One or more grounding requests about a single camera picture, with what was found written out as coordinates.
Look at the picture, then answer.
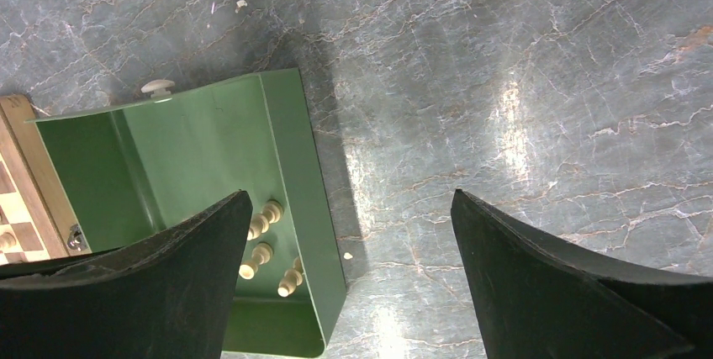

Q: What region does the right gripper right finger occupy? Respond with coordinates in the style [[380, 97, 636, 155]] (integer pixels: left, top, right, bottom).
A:
[[451, 189, 712, 358]]

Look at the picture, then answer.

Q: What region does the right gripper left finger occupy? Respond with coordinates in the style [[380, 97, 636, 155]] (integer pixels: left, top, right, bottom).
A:
[[1, 191, 253, 358]]

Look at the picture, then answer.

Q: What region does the light chess pawn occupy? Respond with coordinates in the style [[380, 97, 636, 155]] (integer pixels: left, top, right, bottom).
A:
[[277, 256, 304, 298], [239, 242, 274, 280], [247, 199, 284, 241]]

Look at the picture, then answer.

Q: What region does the wooden chess board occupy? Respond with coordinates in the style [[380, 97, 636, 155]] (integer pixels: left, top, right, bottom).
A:
[[1, 95, 92, 266]]

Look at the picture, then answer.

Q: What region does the light chess piece on board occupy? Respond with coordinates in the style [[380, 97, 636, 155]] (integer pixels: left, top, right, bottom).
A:
[[0, 232, 18, 251]]

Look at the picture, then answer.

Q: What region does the green metal tray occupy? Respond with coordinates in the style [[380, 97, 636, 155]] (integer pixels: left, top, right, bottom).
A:
[[36, 69, 346, 358]]

